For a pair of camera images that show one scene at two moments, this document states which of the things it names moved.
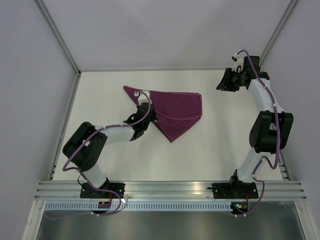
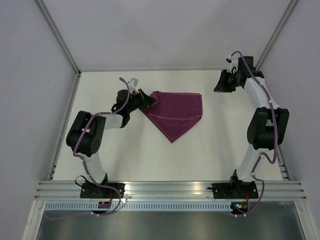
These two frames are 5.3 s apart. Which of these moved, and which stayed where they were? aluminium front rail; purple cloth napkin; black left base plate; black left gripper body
Moved: black left gripper body
Stayed: purple cloth napkin; aluminium front rail; black left base plate
